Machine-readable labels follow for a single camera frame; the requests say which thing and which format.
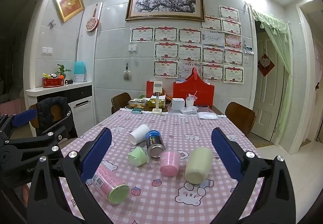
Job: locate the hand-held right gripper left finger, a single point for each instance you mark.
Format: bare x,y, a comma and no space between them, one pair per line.
97,153

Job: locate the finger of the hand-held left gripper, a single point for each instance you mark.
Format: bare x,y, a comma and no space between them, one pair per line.
24,116
37,142

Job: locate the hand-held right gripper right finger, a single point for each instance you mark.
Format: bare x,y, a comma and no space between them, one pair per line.
225,153

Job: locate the pale yellow-green cup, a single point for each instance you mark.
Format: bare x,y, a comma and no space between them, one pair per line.
198,164

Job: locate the light green plastic cup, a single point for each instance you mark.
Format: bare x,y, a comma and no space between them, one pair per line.
137,156

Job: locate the white paper cup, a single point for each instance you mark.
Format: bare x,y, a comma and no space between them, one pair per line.
138,133

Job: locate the pink plastic cup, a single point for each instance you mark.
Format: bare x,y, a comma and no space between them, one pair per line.
169,163

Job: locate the clear plastic cup with straws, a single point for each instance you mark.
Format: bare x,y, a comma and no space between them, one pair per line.
190,103

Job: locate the wooden chair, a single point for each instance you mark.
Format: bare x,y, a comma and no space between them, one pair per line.
31,109
121,101
239,118

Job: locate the pink cloth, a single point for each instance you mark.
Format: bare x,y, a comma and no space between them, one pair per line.
7,108

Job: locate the pink labelled can green base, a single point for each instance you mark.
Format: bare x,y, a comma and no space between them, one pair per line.
109,182

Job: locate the black jacket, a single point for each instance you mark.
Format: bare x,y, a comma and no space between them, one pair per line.
65,118

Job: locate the white folded plastic bag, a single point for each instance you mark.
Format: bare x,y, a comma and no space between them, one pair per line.
207,115

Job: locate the red planter with plants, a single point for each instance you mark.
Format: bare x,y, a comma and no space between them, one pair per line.
52,82

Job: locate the white black cabinet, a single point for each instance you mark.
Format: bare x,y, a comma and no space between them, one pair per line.
80,103

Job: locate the small black object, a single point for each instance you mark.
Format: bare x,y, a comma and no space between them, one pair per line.
68,82

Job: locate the small teal box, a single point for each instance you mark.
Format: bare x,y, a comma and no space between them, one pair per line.
137,111

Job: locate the dark blue metal can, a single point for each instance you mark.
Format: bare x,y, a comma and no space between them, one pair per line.
154,142

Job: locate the clear food container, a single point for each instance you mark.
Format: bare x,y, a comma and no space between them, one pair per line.
138,103

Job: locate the white panelled door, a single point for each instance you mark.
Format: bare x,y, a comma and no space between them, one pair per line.
267,103

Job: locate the white square container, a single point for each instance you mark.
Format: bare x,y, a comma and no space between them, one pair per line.
178,104

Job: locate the pink checked bear tablecloth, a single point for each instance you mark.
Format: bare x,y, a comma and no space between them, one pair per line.
176,201

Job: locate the red felt basket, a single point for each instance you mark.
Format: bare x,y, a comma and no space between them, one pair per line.
193,90

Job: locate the blue white humidifier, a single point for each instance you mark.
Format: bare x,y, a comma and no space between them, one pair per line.
80,71

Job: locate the gold green packet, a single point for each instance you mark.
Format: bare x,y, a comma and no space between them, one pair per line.
152,103

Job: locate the white leaning panel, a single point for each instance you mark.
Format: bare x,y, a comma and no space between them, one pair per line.
87,67

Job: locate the white desk stand lamp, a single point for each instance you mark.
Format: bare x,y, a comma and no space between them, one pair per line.
158,99

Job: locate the red box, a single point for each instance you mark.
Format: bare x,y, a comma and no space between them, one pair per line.
151,87

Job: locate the red diamond door decoration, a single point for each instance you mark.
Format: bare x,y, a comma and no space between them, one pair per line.
265,63

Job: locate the red round hanging ornament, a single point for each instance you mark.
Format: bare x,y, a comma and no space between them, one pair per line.
92,23

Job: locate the green ruffled door curtain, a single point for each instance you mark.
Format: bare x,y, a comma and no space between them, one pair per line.
282,45

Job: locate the framed red gold picture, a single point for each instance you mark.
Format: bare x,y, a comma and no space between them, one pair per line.
68,2

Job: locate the framed plum blossom painting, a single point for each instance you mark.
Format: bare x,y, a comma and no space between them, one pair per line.
165,2

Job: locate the white light switch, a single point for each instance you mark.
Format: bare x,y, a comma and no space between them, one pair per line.
47,50

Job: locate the grey hanging wall ornament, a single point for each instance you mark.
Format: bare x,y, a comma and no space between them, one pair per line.
127,74

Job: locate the butterfly wall sticker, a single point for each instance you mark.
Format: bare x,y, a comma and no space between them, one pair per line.
51,24

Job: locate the small wall photo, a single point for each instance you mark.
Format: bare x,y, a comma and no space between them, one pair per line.
249,50

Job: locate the wall of award certificates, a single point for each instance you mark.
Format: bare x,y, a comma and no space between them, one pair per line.
189,47

